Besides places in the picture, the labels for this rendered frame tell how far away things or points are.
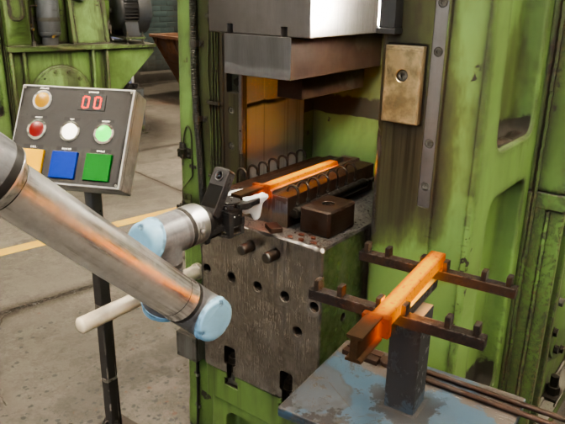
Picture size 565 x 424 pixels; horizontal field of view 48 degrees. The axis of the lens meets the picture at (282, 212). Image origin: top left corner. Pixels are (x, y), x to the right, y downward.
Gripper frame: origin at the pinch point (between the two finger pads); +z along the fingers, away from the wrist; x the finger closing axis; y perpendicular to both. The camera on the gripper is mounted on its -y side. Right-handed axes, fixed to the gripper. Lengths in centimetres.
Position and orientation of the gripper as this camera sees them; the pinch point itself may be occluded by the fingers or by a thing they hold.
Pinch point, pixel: (256, 192)
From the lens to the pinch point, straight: 153.3
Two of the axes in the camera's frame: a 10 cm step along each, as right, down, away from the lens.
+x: 8.0, 2.1, -5.6
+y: -0.2, 9.4, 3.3
